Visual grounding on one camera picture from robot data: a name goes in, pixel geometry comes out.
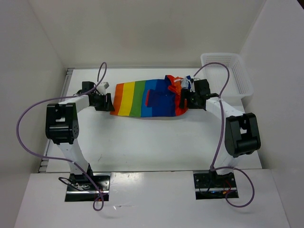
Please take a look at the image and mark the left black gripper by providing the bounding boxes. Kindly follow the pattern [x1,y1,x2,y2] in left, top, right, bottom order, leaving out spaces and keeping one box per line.
[92,93,115,112]

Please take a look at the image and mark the rainbow striped shorts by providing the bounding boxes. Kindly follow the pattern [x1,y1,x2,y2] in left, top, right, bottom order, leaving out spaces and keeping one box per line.
[110,75,183,118]

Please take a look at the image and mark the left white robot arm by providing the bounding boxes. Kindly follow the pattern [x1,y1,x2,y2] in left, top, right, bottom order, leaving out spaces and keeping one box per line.
[46,81,114,190]

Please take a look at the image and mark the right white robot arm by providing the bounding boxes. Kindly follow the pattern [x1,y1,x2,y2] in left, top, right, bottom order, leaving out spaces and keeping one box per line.
[179,78,261,187]

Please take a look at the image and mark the white plastic basket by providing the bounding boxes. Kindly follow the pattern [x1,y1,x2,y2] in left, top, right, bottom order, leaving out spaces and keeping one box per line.
[200,53,254,100]

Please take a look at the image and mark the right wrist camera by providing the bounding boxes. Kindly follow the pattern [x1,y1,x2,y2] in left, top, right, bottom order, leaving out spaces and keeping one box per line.
[180,76,193,90]

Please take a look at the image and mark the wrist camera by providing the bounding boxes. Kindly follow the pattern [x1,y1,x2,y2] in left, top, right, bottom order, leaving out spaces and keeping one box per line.
[97,82,109,95]
[180,76,193,90]

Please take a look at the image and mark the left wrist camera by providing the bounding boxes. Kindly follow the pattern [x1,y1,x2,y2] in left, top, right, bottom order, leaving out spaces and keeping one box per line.
[97,82,109,95]

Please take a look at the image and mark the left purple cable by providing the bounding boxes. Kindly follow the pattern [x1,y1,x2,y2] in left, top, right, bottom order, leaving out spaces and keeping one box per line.
[16,62,107,211]

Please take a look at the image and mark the purple cable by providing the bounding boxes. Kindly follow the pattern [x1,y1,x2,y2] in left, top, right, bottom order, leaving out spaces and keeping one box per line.
[192,62,255,208]
[16,62,107,211]

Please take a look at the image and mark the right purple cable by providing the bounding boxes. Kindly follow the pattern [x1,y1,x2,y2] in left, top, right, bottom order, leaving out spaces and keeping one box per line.
[192,62,255,208]

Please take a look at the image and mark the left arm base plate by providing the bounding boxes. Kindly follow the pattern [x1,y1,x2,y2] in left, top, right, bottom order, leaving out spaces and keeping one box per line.
[58,172,111,202]

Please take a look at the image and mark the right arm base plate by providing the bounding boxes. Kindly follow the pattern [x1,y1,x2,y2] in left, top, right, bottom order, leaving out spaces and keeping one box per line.
[193,171,238,200]

